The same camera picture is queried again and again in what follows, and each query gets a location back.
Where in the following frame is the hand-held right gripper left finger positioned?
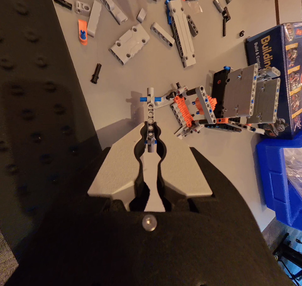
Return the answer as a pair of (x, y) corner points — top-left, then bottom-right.
(88, 122), (148, 211)

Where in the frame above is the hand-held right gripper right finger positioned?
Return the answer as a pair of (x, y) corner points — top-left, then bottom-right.
(154, 124), (213, 211)

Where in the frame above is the grey beam with blue pins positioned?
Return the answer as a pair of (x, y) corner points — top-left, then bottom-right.
(139, 87), (164, 153)

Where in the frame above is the blue plastic bin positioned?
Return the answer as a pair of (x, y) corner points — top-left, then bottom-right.
(256, 135), (302, 226)

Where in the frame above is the grey building kit robot assembly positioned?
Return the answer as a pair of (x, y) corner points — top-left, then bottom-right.
(210, 64), (282, 136)

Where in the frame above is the pile of small building pieces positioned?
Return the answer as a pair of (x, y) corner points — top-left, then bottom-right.
(52, 0), (237, 69)

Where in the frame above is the orange and grey wing assembly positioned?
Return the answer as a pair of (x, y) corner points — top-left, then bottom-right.
(163, 82), (223, 140)

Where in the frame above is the black connector pin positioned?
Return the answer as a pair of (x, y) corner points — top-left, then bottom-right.
(92, 63), (102, 84)

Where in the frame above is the black perforated mat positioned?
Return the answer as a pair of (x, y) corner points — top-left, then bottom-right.
(0, 0), (103, 253)

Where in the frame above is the bundle of clear plastic bags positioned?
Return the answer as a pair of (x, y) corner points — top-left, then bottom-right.
(282, 147), (302, 194)

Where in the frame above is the blue robot kit box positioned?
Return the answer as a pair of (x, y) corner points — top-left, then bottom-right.
(246, 22), (302, 139)

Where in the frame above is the wide light grey panel piece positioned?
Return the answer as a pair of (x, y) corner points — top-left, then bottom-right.
(165, 0), (198, 69)

